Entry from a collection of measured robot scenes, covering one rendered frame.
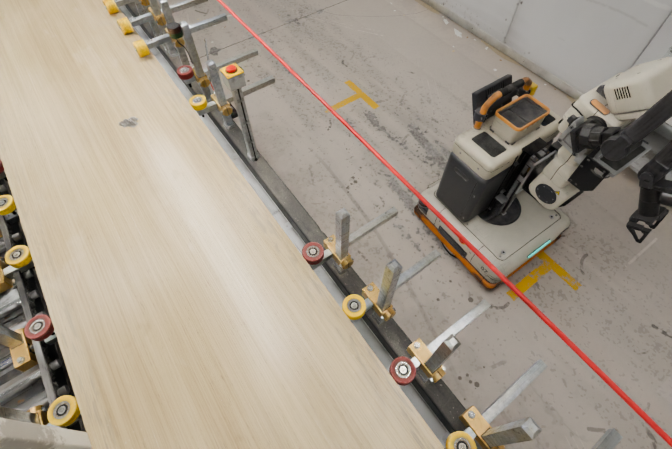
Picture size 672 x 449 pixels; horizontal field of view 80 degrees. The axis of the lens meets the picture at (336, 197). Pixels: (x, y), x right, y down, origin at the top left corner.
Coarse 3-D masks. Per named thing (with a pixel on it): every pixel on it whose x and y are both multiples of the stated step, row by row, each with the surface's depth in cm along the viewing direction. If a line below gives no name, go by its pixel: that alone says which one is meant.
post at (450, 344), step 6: (450, 336) 108; (444, 342) 108; (450, 342) 107; (456, 342) 107; (438, 348) 113; (444, 348) 110; (450, 348) 107; (456, 348) 107; (432, 354) 120; (438, 354) 116; (444, 354) 112; (450, 354) 111; (432, 360) 122; (438, 360) 118; (444, 360) 115; (432, 366) 125; (438, 366) 121; (420, 372) 139; (432, 372) 128; (426, 378) 136
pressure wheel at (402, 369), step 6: (396, 360) 124; (402, 360) 124; (408, 360) 124; (390, 366) 124; (396, 366) 124; (402, 366) 123; (408, 366) 124; (414, 366) 123; (390, 372) 123; (396, 372) 123; (402, 372) 122; (408, 372) 123; (414, 372) 122; (396, 378) 121; (402, 378) 121; (408, 378) 121; (402, 384) 122
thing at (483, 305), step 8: (480, 304) 142; (488, 304) 142; (472, 312) 141; (480, 312) 141; (464, 320) 139; (472, 320) 139; (448, 328) 137; (456, 328) 137; (440, 336) 136; (448, 336) 136; (432, 344) 134; (432, 352) 133; (416, 360) 131
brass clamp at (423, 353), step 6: (414, 342) 134; (420, 342) 134; (408, 348) 134; (414, 348) 133; (420, 348) 133; (426, 348) 133; (414, 354) 132; (420, 354) 132; (426, 354) 132; (420, 360) 130; (426, 360) 130; (420, 366) 133; (426, 366) 129; (426, 372) 131; (438, 372) 129; (444, 372) 129; (432, 378) 129; (438, 378) 128
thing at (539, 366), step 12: (540, 360) 132; (528, 372) 130; (540, 372) 130; (516, 384) 128; (528, 384) 128; (504, 396) 126; (516, 396) 126; (492, 408) 124; (504, 408) 124; (492, 420) 122; (468, 432) 121
